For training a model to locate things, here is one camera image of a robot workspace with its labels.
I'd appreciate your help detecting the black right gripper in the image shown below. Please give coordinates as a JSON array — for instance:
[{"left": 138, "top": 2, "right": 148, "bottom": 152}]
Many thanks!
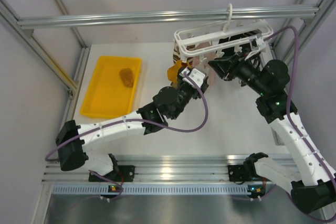
[{"left": 209, "top": 48, "right": 269, "bottom": 96}]

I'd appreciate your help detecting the pink sheer sock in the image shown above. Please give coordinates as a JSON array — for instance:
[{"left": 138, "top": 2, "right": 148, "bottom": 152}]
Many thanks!
[{"left": 187, "top": 42, "right": 216, "bottom": 87}]

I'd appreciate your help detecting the mustard yellow sock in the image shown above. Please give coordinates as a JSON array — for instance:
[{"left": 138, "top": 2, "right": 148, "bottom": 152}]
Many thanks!
[
  {"left": 119, "top": 68, "right": 134, "bottom": 88},
  {"left": 167, "top": 60, "right": 190, "bottom": 84}
]

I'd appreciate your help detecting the brown white striped sock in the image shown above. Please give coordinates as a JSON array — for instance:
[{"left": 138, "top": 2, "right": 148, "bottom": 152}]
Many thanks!
[{"left": 173, "top": 44, "right": 196, "bottom": 64}]

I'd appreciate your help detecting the white plastic clip hanger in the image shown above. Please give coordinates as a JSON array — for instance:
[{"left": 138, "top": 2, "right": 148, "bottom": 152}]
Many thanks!
[{"left": 174, "top": 4, "right": 274, "bottom": 62}]

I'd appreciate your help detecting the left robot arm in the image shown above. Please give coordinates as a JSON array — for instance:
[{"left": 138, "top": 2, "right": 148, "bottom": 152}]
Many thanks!
[{"left": 55, "top": 68, "right": 208, "bottom": 180}]

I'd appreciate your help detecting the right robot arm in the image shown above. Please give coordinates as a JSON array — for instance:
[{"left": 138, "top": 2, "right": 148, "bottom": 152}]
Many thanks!
[{"left": 208, "top": 55, "right": 335, "bottom": 214}]

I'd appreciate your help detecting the yellow plastic tray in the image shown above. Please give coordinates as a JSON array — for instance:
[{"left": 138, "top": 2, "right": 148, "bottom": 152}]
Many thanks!
[{"left": 80, "top": 56, "right": 142, "bottom": 119}]

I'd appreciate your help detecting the aluminium top crossbar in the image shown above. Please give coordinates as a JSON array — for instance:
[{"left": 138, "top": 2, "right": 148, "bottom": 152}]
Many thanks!
[{"left": 17, "top": 4, "right": 319, "bottom": 29}]

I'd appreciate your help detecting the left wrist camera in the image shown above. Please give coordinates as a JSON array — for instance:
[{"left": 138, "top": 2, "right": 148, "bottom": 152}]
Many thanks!
[{"left": 178, "top": 67, "right": 207, "bottom": 88}]

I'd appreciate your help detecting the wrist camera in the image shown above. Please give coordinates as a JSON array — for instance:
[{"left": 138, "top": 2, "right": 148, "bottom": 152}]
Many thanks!
[
  {"left": 178, "top": 67, "right": 207, "bottom": 88},
  {"left": 245, "top": 37, "right": 266, "bottom": 61}
]

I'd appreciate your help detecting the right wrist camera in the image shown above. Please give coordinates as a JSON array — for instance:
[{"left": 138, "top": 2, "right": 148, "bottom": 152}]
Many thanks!
[{"left": 245, "top": 37, "right": 266, "bottom": 61}]

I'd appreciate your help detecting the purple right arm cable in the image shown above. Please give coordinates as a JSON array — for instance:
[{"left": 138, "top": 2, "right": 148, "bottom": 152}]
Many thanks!
[{"left": 262, "top": 26, "right": 336, "bottom": 222}]

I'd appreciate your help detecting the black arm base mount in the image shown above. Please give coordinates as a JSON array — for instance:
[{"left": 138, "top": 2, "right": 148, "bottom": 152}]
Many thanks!
[{"left": 227, "top": 165, "right": 251, "bottom": 184}]

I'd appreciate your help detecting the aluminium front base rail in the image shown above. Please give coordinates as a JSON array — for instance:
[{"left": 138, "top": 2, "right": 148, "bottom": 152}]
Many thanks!
[{"left": 41, "top": 154, "right": 328, "bottom": 184}]

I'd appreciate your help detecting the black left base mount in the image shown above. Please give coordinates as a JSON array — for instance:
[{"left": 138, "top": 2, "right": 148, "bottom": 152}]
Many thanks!
[{"left": 88, "top": 165, "right": 135, "bottom": 183}]

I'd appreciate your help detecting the grey slotted cable duct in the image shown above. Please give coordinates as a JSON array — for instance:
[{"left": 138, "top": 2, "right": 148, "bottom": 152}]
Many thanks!
[{"left": 52, "top": 184, "right": 265, "bottom": 195}]

